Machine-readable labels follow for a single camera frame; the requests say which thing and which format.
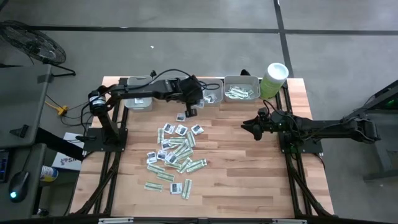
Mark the silver bracket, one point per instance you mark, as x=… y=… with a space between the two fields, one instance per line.
x=116 y=220
x=289 y=221

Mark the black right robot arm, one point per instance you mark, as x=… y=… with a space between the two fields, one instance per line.
x=329 y=126

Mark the black clamp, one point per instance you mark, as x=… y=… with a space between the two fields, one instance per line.
x=153 y=74
x=245 y=72

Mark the small white packet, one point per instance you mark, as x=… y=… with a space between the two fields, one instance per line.
x=139 y=100

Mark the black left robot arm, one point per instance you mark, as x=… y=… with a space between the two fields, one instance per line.
x=140 y=90

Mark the grey desk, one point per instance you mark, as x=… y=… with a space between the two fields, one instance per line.
x=18 y=93

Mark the white printed cardboard box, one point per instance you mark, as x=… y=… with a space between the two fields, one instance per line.
x=66 y=163

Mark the black front frame rail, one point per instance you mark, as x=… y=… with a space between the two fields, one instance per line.
x=171 y=221

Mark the white plastic bin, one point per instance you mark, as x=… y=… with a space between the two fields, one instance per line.
x=217 y=81
x=242 y=80
x=140 y=107
x=160 y=101

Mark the white and yellow can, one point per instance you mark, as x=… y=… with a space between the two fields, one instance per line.
x=49 y=173

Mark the black computer with green light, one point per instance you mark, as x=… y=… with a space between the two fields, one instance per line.
x=390 y=102

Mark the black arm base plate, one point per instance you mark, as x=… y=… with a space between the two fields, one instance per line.
x=93 y=146
x=311 y=148

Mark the dark keypad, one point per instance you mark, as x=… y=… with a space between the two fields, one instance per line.
x=3 y=166

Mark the small black desk device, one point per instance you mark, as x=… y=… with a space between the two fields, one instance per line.
x=20 y=131

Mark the green wipes canister white lid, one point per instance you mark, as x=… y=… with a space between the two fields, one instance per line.
x=273 y=84

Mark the grey metal cart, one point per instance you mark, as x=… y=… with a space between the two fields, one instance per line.
x=379 y=155

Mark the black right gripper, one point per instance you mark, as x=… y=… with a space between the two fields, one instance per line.
x=273 y=123

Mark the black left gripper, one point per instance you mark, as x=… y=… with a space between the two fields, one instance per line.
x=191 y=90

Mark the black floor fan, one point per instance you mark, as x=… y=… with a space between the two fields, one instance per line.
x=34 y=43

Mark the black computer mouse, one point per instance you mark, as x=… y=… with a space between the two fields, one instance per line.
x=18 y=186

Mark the black aluminium frame struts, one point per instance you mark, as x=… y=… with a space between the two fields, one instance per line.
x=280 y=105
x=107 y=186

